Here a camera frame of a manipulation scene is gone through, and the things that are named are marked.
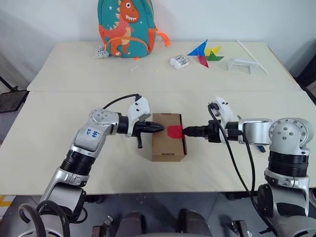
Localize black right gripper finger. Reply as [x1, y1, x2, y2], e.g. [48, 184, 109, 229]
[184, 130, 206, 138]
[184, 125, 206, 132]

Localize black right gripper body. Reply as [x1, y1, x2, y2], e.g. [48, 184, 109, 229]
[204, 119, 224, 144]

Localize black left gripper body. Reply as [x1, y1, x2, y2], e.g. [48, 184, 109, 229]
[132, 120, 152, 149]

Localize brown cardboard box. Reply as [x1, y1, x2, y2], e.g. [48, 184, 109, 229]
[151, 112, 189, 162]

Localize small white plastic box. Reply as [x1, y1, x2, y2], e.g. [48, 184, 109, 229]
[169, 53, 190, 71]

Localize red tape seal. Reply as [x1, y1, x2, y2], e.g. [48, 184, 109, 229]
[166, 124, 186, 139]

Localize clear plastic stand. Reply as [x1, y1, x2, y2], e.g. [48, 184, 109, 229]
[226, 58, 260, 76]

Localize colourful translucent plastic pinwheel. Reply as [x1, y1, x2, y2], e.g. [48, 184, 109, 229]
[186, 39, 225, 69]

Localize long white rod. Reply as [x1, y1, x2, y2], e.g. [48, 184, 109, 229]
[237, 39, 269, 75]

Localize dark rounded shape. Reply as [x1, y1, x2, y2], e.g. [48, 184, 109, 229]
[179, 208, 213, 237]
[122, 211, 146, 237]

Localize teal dinosaur backpack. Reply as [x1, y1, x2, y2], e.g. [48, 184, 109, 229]
[97, 0, 172, 62]

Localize black equipment at edge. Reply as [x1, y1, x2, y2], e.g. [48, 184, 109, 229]
[295, 37, 316, 98]

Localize black stand base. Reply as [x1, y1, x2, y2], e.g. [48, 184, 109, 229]
[0, 75, 28, 113]

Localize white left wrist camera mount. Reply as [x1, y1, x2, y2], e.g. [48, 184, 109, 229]
[124, 96, 153, 138]

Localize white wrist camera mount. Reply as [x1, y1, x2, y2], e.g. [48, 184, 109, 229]
[207, 96, 240, 129]
[124, 96, 153, 138]

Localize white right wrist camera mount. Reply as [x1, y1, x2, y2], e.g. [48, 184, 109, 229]
[207, 96, 240, 129]

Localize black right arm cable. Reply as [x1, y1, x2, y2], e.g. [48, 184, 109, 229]
[208, 103, 277, 234]

